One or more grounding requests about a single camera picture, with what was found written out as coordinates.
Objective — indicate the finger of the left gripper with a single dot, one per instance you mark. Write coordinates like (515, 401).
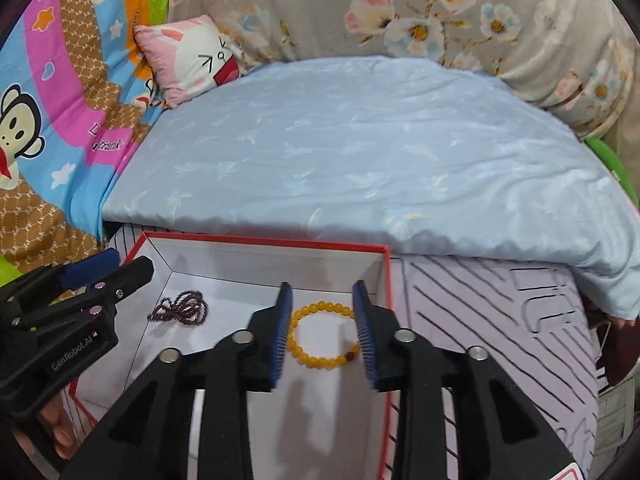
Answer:
(47, 283)
(104, 293)

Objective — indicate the person's left hand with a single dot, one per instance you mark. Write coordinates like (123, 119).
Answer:
(54, 414)

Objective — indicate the grey floral duvet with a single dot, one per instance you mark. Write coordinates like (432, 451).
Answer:
(578, 59)

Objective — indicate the green plastic object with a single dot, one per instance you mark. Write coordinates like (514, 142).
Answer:
(615, 166)

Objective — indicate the pink rabbit pillow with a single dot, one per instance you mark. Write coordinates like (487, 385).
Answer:
(188, 57)

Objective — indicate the red cardboard box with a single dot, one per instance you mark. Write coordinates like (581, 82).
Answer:
(318, 337)

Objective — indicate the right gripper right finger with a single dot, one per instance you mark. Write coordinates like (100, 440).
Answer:
(500, 433)

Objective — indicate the light blue quilt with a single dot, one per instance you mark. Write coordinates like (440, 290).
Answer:
(393, 151)

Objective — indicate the colourful monkey cartoon blanket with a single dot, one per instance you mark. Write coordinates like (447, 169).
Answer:
(77, 100)

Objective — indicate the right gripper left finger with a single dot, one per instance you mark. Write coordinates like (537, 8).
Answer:
(146, 433)

